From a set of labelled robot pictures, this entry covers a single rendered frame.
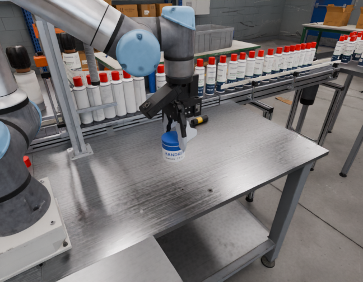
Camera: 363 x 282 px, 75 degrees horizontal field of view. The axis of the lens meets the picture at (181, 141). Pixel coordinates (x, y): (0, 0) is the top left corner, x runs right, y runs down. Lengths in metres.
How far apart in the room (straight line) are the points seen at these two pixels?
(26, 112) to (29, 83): 0.64
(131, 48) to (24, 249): 0.50
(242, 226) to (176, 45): 1.17
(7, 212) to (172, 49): 0.51
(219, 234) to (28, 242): 1.03
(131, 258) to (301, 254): 1.31
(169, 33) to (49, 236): 0.54
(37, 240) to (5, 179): 0.16
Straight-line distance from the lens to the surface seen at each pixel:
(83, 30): 0.44
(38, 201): 0.67
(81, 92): 1.07
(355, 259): 1.93
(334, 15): 6.08
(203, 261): 1.35
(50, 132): 1.13
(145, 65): 0.43
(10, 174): 0.61
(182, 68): 0.59
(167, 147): 0.68
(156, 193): 0.79
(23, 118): 0.69
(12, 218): 0.66
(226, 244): 1.42
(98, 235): 0.71
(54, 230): 0.65
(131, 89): 1.13
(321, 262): 1.81
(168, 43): 0.58
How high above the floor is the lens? 1.38
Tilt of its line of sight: 32 degrees down
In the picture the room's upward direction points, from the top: straight up
